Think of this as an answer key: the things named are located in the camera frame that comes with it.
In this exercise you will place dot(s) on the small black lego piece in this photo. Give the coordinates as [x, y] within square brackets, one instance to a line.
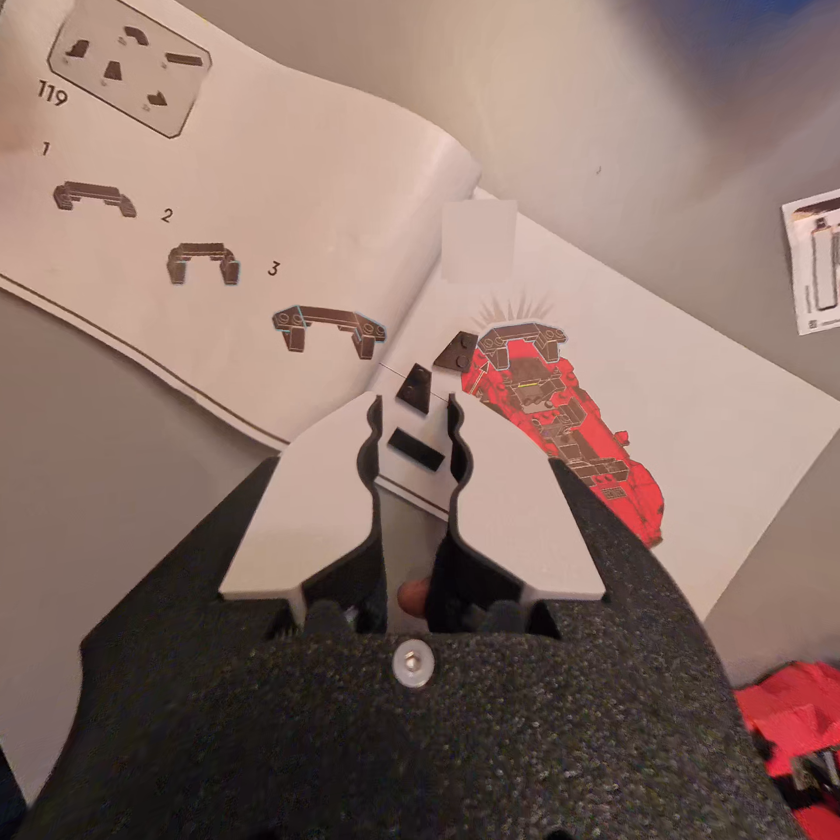
[454, 351]

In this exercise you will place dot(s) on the lego instruction booklet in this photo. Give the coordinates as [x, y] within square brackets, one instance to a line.
[295, 184]

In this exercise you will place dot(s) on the lego sticker sheet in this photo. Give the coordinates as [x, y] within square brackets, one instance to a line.
[814, 262]

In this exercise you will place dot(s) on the long black lego plate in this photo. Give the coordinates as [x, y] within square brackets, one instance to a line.
[415, 450]

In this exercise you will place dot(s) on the red lego car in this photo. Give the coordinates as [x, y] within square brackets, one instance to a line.
[794, 715]

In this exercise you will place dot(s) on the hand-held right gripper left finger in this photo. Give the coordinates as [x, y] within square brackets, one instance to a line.
[308, 518]

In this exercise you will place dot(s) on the black wedge lego plate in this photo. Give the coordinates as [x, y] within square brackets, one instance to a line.
[415, 388]

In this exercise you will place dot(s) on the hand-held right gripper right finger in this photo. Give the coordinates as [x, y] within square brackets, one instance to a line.
[525, 518]

